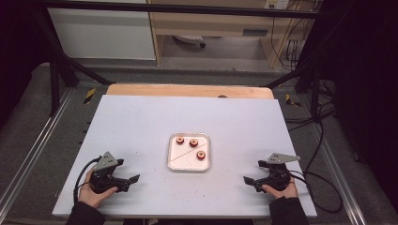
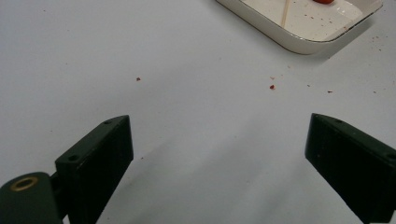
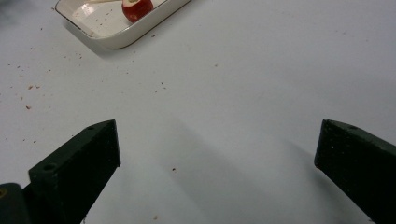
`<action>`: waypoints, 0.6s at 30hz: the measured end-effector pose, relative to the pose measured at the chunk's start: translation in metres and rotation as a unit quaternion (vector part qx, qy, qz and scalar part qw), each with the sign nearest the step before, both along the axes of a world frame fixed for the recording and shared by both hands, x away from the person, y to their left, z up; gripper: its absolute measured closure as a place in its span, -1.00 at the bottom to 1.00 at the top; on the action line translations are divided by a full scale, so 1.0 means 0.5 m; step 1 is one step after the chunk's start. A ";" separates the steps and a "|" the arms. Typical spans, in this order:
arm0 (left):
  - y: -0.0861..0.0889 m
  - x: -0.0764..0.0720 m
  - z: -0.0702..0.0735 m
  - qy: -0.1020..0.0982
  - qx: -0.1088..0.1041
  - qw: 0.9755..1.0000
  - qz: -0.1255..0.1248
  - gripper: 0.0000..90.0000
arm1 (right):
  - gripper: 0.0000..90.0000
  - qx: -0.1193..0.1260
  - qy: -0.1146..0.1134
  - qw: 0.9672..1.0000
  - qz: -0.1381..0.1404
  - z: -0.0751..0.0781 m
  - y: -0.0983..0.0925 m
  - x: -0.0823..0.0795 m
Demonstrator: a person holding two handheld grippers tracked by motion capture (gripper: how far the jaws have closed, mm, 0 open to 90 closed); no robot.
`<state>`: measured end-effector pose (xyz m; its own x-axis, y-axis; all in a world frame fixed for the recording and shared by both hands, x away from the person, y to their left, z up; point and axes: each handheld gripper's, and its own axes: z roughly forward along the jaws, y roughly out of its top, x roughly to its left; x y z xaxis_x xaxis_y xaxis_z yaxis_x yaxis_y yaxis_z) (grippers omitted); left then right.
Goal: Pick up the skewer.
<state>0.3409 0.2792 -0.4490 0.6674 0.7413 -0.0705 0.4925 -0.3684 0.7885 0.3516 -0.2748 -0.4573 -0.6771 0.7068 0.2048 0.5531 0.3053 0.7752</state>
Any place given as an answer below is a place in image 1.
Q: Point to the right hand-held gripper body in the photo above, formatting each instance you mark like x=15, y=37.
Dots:
x=277, y=180

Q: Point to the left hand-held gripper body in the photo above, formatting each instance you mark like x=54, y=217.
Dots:
x=101, y=179

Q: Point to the square metal tray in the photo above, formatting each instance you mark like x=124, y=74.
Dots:
x=184, y=161

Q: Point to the red hawthorn berry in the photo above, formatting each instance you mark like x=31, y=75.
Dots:
x=201, y=155
x=193, y=142
x=180, y=140

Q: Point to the thin wooden skewer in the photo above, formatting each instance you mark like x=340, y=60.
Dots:
x=184, y=154

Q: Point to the person's right hand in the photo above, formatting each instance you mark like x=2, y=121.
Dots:
x=289, y=193

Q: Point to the person's left hand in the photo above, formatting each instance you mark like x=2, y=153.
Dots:
x=89, y=197

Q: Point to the yellow black tape strip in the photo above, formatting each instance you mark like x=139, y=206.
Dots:
x=291, y=100
x=89, y=96

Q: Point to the black metal stand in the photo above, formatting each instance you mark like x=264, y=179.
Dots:
x=54, y=84
x=314, y=93

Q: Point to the light wooden table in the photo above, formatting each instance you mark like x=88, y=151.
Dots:
x=175, y=90

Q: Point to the white cabinet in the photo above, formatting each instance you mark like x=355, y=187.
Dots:
x=103, y=34

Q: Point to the office chair base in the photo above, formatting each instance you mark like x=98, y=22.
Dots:
x=191, y=39

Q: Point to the light wooden desk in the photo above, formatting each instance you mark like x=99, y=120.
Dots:
x=212, y=23

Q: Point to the aluminium floor rail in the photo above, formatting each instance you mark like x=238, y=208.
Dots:
x=37, y=146
x=339, y=175

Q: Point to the white wall outlet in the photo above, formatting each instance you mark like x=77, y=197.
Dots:
x=277, y=3

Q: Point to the black metal frame bar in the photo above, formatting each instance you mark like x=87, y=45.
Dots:
x=175, y=8

